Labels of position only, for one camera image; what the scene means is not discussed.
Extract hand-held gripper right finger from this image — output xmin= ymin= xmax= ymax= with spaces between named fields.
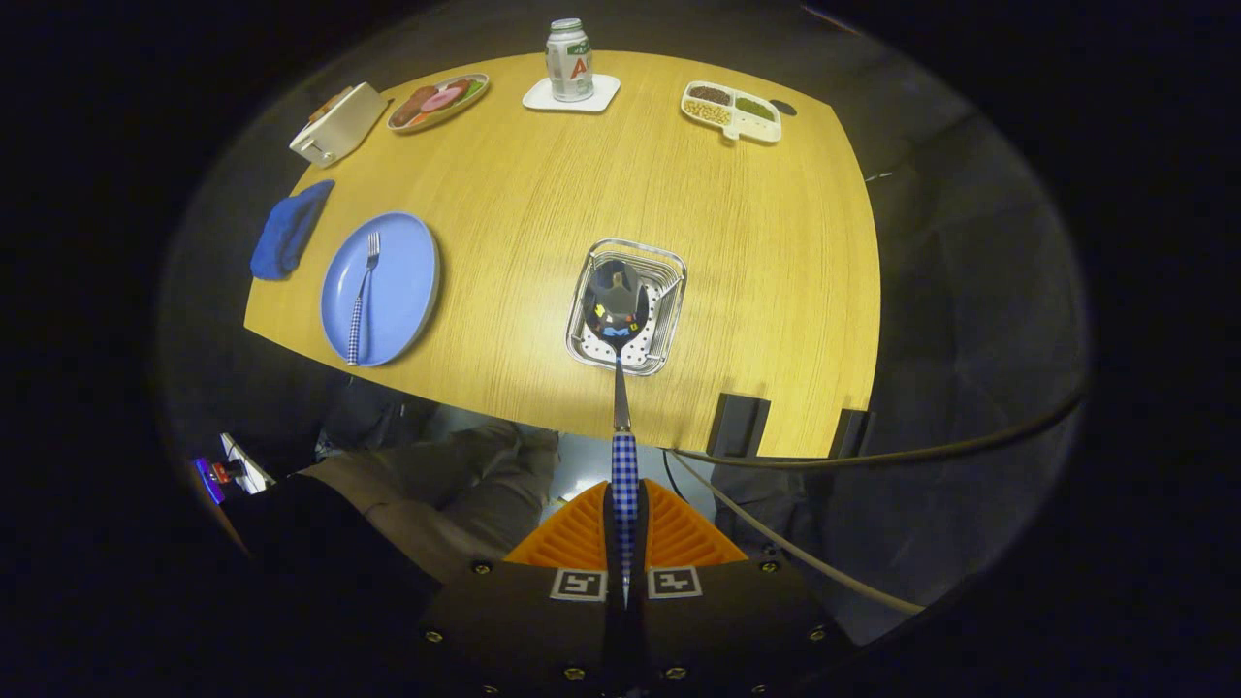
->
xmin=625 ymin=478 xmax=854 ymax=698

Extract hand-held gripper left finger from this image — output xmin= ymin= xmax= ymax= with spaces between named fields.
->
xmin=417 ymin=480 xmax=626 ymax=698

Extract spoon with blue checked handle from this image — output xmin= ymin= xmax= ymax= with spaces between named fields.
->
xmin=584 ymin=260 xmax=651 ymax=610

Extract fork with blue checked handle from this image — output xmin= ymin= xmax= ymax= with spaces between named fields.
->
xmin=346 ymin=231 xmax=382 ymax=366

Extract person's legs in beige trousers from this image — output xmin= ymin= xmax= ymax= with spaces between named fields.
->
xmin=296 ymin=419 xmax=561 ymax=583

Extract lit display screen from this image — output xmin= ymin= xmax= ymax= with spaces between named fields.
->
xmin=194 ymin=431 xmax=277 ymax=505

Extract blue round plate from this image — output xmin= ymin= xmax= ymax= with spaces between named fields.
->
xmin=320 ymin=211 xmax=442 ymax=367

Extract blue folded cloth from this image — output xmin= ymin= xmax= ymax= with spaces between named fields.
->
xmin=250 ymin=179 xmax=336 ymax=282

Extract white divided snack tray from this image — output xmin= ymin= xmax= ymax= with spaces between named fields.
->
xmin=680 ymin=80 xmax=783 ymax=145

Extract white toaster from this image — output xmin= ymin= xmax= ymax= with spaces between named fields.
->
xmin=289 ymin=81 xmax=391 ymax=168

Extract oval plate with food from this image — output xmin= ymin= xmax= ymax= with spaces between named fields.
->
xmin=386 ymin=73 xmax=491 ymax=134

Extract white square coaster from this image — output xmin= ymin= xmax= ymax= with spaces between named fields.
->
xmin=522 ymin=74 xmax=622 ymax=113

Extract white and green drink bottle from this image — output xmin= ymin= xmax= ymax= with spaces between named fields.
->
xmin=545 ymin=17 xmax=595 ymax=103

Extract thin grey cable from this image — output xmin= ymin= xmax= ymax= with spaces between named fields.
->
xmin=665 ymin=451 xmax=927 ymax=618

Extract black table bracket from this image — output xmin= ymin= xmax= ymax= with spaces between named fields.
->
xmin=706 ymin=393 xmax=772 ymax=459
xmin=829 ymin=409 xmax=874 ymax=459

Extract thick black cable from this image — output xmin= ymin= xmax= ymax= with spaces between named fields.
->
xmin=667 ymin=373 xmax=1095 ymax=471

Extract metal wire cutlery basket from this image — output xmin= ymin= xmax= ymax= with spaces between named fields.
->
xmin=565 ymin=238 xmax=688 ymax=377

